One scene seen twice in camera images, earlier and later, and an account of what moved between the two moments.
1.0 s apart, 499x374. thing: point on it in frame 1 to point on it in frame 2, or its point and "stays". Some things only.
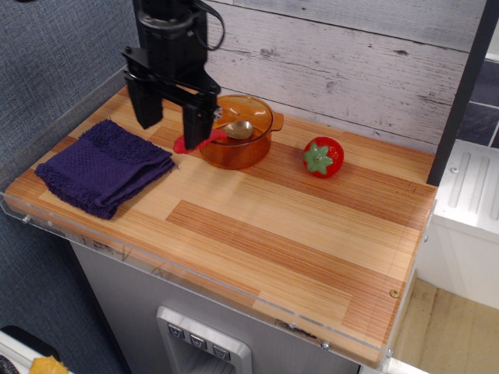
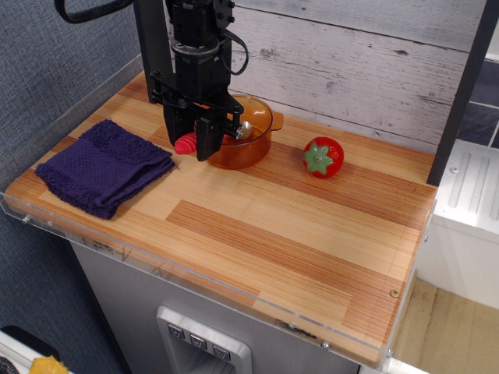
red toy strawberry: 323,157 stays
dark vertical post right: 466,89 stays
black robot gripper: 172,37 to 201,81
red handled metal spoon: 234,130 stays
